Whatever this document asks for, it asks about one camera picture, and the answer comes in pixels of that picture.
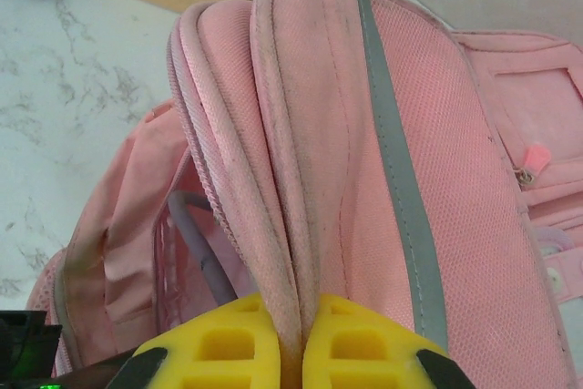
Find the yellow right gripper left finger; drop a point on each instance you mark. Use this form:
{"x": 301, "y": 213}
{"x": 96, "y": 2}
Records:
{"x": 191, "y": 361}

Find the pink school backpack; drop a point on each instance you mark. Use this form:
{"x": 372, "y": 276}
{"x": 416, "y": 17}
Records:
{"x": 319, "y": 134}

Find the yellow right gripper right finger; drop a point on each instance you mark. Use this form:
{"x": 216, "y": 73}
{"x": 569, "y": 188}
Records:
{"x": 391, "y": 361}

